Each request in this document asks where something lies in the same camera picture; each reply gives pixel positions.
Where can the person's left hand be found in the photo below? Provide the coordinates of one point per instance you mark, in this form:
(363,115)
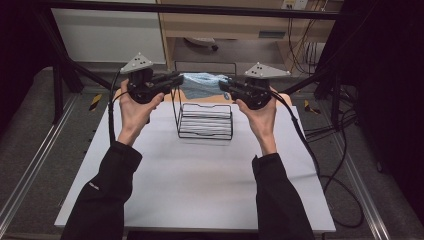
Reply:
(133,116)

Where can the yellow black tape strip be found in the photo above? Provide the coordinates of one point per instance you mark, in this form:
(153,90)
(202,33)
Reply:
(95,102)
(311,107)

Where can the black metal frame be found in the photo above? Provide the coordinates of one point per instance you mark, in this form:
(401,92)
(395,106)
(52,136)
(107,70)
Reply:
(200,8)

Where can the white chair base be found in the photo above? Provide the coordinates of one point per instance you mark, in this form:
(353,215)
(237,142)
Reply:
(201,41)

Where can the white power strip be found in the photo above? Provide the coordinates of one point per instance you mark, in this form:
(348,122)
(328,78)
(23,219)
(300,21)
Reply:
(295,4)

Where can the white cabinet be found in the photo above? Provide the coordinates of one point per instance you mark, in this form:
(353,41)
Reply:
(110,36)

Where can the wooden desk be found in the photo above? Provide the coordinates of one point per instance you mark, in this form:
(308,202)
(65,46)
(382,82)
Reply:
(230,25)

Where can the black curtain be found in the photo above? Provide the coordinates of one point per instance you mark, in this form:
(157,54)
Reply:
(20,50)
(390,83)

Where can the blue striped cloth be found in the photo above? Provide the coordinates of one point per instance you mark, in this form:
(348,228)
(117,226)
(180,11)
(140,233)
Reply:
(203,85)

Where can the aluminium rail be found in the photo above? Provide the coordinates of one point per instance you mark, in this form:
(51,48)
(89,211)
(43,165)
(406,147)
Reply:
(33,166)
(363,193)

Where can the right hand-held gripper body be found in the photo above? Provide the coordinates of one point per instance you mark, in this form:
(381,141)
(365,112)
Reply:
(256,95)

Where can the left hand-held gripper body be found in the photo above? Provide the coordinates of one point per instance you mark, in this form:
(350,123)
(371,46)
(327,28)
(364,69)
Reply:
(141,88)

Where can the person's right hand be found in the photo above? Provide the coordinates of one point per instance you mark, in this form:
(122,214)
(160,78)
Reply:
(263,123)

